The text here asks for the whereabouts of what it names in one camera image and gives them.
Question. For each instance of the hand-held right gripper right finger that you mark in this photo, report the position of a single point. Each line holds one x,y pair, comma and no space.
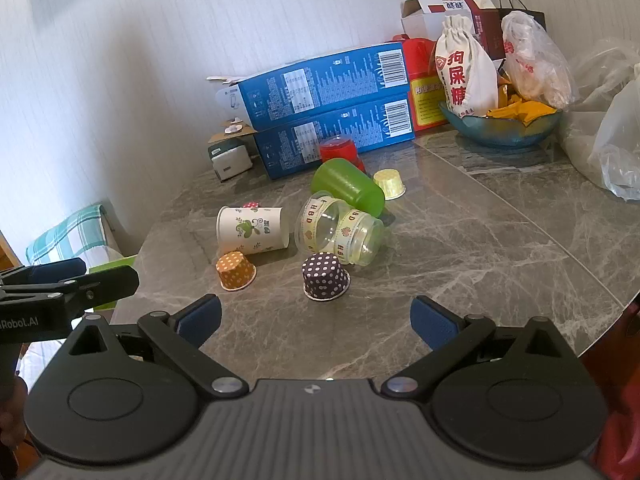
434,322

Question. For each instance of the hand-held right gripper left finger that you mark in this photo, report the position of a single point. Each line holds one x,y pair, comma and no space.
199,322

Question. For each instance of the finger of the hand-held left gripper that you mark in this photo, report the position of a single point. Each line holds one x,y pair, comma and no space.
107,282
57,269

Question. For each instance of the orange dotted paper cup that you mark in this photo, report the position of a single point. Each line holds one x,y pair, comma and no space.
235,272

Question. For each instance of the white paper cup green print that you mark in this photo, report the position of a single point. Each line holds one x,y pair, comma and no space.
250,230

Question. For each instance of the dark purple dotted paper cup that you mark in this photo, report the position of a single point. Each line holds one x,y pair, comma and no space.
325,277

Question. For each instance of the red dotted paper cup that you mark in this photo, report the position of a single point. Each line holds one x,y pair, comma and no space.
251,205

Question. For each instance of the clear cup with printed band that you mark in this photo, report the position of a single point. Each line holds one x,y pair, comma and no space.
335,230

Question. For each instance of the yellow paper cup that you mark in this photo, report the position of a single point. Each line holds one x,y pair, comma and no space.
389,184

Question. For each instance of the green plastic cup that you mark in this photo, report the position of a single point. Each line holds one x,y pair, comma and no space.
350,185

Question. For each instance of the red plastic cup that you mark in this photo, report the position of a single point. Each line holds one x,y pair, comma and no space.
337,150

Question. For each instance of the person's left hand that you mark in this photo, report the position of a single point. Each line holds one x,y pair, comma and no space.
12,420

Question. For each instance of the green plastic piece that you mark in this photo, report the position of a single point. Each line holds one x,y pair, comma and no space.
117,262

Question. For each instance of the chair with plaid cushion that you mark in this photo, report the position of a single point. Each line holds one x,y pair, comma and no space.
70,232

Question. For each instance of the small white device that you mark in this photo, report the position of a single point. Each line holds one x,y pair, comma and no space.
229,162

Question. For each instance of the red cloth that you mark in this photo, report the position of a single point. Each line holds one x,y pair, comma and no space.
615,385

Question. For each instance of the blue glass bowl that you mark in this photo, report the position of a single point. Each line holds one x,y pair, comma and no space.
500,132

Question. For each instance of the blue cardboard box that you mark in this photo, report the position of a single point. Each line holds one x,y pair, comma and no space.
320,80
325,135

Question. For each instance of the red box with yellow label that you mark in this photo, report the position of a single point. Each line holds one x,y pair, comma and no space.
425,95

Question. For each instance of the orange snack packets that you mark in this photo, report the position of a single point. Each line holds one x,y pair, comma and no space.
525,112

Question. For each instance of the clear plastic bag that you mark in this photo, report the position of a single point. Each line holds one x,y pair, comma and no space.
605,120

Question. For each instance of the white plastic bag red print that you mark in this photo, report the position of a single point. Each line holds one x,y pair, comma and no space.
530,60

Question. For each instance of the dark red box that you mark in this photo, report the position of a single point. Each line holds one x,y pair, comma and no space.
487,30

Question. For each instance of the white red cardboard box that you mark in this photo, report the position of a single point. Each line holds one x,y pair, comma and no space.
425,12

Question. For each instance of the black paper bag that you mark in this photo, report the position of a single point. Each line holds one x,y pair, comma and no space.
525,12

